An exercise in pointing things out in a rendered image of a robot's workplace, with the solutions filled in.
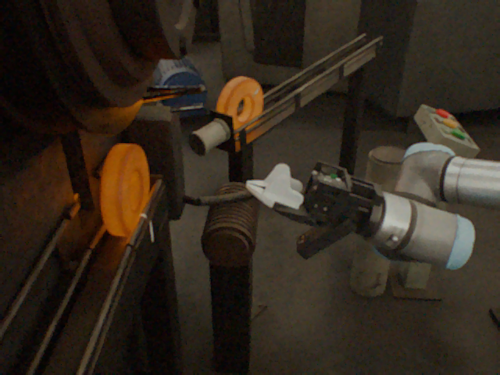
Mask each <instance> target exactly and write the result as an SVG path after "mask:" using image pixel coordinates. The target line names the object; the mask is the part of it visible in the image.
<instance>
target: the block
mask: <svg viewBox="0 0 500 375"><path fill-rule="evenodd" d="M123 132H124V137H125V143H126V145H139V146H141V147H142V150H143V151H144V153H145V157H146V161H147V164H148V168H149V175H163V182H164V185H166V198H167V206H168V215H170V220H180V219H181V217H182V213H183V211H184V207H185V205H186V204H185V202H183V194H186V191H185V180H184V161H183V150H182V140H181V129H180V120H179V113H178V112H174V113H171V111H170V107H158V106H157V105H142V106H141V108H140V110H138V112H137V115H136V116H135V118H134V120H133V121H132V122H131V124H130V125H129V126H127V127H126V129H125V130H124V131H123Z"/></svg>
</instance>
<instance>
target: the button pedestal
mask: <svg viewBox="0 0 500 375"><path fill-rule="evenodd" d="M427 108H429V109H432V110H433V112H434V114H433V113H429V112H428V109H427ZM434 117H436V118H438V119H439V120H440V121H441V123H442V124H440V123H436V120H435V119H434ZM414 118H415V120H416V122H417V124H418V126H419V127H420V129H421V131H422V133H423V134H424V135H425V137H426V139H427V143H429V144H434V145H442V146H445V147H446V148H450V149H451V150H452V152H453V153H454V154H455V156H461V157H463V158H468V159H474V158H475V156H476V155H477V153H478V152H479V150H480V149H479V148H478V147H477V146H476V145H475V143H474V141H472V140H471V138H470V137H469V136H468V134H467V133H466V132H465V131H464V129H462V128H461V126H460V125H459V123H458V121H457V120H455V118H454V117H453V116H451V115H449V118H444V117H443V116H440V115H438V114H437V113H436V109H433V108H431V107H428V106H425V105H421V106H420V107H419V109H418V112H417V113H416V115H415V116H414ZM444 119H450V120H452V121H454V123H455V124H457V127H456V128H453V127H450V126H447V125H445V124H444V123H443V120H444ZM441 127H443V128H445V129H446V130H447V132H448V133H449V134H450V135H447V134H444V132H443V130H442V129H441ZM454 129H456V130H460V131H462V133H463V134H465V135H466V138H464V139H461V138H458V137H455V136H454V135H453V134H451V132H452V130H454ZM446 206H447V203H444V202H439V205H438V208H437V209H440V210H443V212H445V210H446ZM430 268H431V263H419V262H401V263H395V262H392V261H390V266H389V271H388V275H387V278H388V280H389V284H390V288H391V293H392V294H393V297H394V298H407V299H415V300H425V301H442V298H441V294H440V292H439V290H438V286H437V285H436V284H435V281H434V277H433V275H432V272H431V271H430Z"/></svg>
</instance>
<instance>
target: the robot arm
mask: <svg viewBox="0 0 500 375"><path fill-rule="evenodd" d="M322 165H325V166H329V167H332V168H335V169H337V171H336V173H335V174H331V175H327V169H325V168H323V167H322ZM321 167H322V168H321ZM246 188H247V189H248V190H250V192H251V193H252V194H253V195H254V196H256V197H257V198H258V199H259V200H261V201H262V202H263V204H265V205H268V206H269V207H270V208H272V210H274V211H275V212H278V213H280V214H281V215H282V216H284V217H286V218H288V219H290V220H293V221H295V222H299V223H304V224H305V225H309V226H311V227H312V228H311V229H309V230H307V231H306V232H304V233H303V234H300V236H299V237H298V239H296V252H297V253H298V254H299V255H301V256H302V258H303V259H304V260H307V259H310V258H311V257H313V255H315V254H316V253H318V252H321V251H322V250H324V249H325V248H328V247H329V246H330V245H332V244H333V243H334V242H335V241H339V240H340V239H342V238H343V237H345V236H346V235H348V234H350V233H351V232H353V231H355V232H356V234H358V235H361V236H362V239H363V240H364V241H365V242H366V243H370V245H371V248H372V249H373V251H374V252H375V254H377V255H378V256H380V257H381V258H382V259H386V260H389V261H392V262H395V263H401V262H402V263H431V264H434V265H437V266H442V268H444V269H447V268H448V269H449V270H457V269H458V268H459V267H461V266H462V265H464V264H465V263H466V262H467V260H468V259H469V257H470V254H471V252H472V251H473V245H474V242H475V231H474V227H473V225H472V223H471V222H470V221H469V220H468V219H466V218H463V217H461V216H459V215H458V214H455V215H453V214H451V213H447V212H443V210H440V209H438V205H439V202H444V203H450V204H454V203H458V204H463V205H471V206H477V207H483V208H488V209H492V210H497V211H500V161H492V160H483V159H468V158H463V157H461V156H455V154H454V153H453V152H452V150H451V149H450V148H446V147H445V146H442V145H434V144H429V143H422V144H417V145H413V146H411V147H410V148H409V149H408V150H407V153H406V155H405V156H404V158H403V159H402V162H401V167H400V170H399V173H398V176H397V179H395V184H394V186H393V188H392V191H391V194H389V193H386V192H382V190H381V189H382V187H381V185H379V184H374V183H370V182H367V180H363V179H360V178H357V177H353V176H350V175H348V174H347V172H346V169H343V168H341V167H337V166H333V165H331V164H327V163H325V162H321V161H317V160H316V164H315V166H314V167H313V169H312V172H311V173H310V175H309V179H307V181H306V186H305V187H303V186H302V183H301V182H299V180H295V179H292V178H291V176H290V168H289V166H288V165H285V164H279V165H277V166H275V167H274V169H273V171H272V172H271V174H270V175H269V176H268V177H267V178H266V179H265V180H248V182H247V185H246Z"/></svg>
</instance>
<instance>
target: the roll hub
mask: <svg viewBox="0 0 500 375"><path fill-rule="evenodd" d="M109 2H110V5H111V7H112V13H113V15H114V16H115V17H116V22H117V24H118V27H119V29H120V33H121V34H122V36H123V37H124V40H125V41H126V43H127V44H128V46H129V47H130V50H132V51H133V52H134V53H135V54H136V55H137V56H138V58H140V59H165V60H181V59H183V58H184V57H185V55H182V54H181V53H180V49H179V41H180V36H181V35H182V34H186V35H187V36H188V40H189V48H190V44H191V41H192V38H193V34H194V30H195V19H196V11H197V8H195V1H194V0H109Z"/></svg>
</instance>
